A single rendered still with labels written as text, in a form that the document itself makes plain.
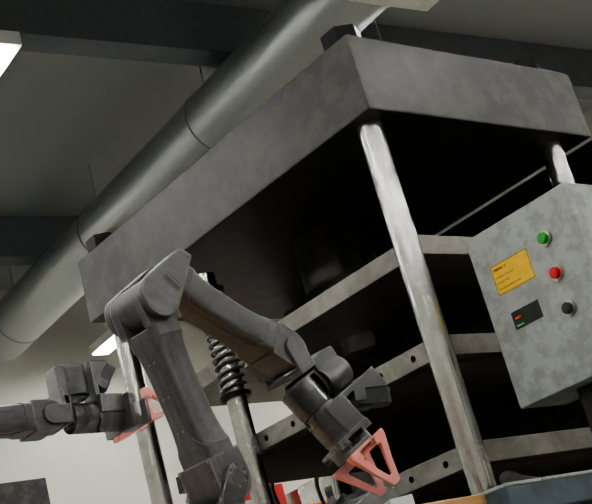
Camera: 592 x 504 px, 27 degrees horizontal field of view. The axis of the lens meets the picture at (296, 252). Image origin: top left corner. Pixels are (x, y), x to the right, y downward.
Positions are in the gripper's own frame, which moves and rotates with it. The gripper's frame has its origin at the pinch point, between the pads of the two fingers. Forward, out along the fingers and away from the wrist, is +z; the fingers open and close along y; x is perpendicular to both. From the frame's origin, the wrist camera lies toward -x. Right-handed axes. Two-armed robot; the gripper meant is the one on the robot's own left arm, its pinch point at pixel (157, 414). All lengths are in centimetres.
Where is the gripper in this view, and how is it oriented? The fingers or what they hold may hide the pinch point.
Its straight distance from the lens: 246.3
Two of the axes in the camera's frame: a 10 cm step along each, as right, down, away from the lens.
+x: 2.4, 9.1, -3.4
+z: 7.6, 0.4, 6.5
